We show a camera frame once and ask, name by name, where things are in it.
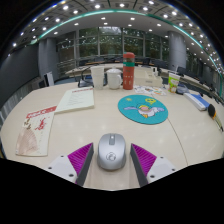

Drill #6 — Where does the white lidded mug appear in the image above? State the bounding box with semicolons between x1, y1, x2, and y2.
106;68;124;90

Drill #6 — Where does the blue-and-white book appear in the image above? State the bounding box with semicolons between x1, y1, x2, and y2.
183;92;211;112

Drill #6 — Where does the stack of white paper cups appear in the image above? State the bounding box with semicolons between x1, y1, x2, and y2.
90;65;106;90

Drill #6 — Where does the group of ceiling lights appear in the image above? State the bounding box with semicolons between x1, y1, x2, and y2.
11;0;224;73

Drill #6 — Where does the colourful sticker sheet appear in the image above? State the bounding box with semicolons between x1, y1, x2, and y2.
133;85;167;97

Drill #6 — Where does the silver computer mouse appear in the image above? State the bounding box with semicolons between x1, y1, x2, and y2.
96;132;127;172

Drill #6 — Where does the red thermos bottle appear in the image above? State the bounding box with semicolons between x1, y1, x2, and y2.
122;51;136;91

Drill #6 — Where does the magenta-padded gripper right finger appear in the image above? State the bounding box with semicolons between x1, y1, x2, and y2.
129;143;178;188

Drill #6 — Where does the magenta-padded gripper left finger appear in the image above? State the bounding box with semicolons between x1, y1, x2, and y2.
46;142;95;187

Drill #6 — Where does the red-and-white fan print brochure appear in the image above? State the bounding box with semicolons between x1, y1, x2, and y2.
15;105;58;157

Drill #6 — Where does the grey box monitor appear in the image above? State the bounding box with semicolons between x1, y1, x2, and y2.
31;77;46;90

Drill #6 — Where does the black-and-yellow tool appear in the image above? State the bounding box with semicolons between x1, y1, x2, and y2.
207;103;224;133

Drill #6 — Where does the green-print paper cup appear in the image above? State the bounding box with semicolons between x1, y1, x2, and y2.
167;71;181;94

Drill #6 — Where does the white leaning panel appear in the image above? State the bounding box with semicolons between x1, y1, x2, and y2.
43;71;55;87

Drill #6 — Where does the round teal cartoon mouse pad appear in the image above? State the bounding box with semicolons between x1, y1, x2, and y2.
117;94;169;126

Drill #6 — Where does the long curved conference desk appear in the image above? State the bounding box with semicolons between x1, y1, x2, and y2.
64;62;224;101

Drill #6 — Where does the black gooseneck desk microphone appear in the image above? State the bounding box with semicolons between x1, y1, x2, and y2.
176;82;190;95
77;66;94;88

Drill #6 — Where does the cream paper document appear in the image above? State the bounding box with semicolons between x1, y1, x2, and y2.
54;87;95;114

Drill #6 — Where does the beige organizer box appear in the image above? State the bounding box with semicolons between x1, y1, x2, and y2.
133;66;164;88

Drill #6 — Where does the row of dark chairs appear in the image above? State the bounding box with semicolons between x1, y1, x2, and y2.
78;54;168;68

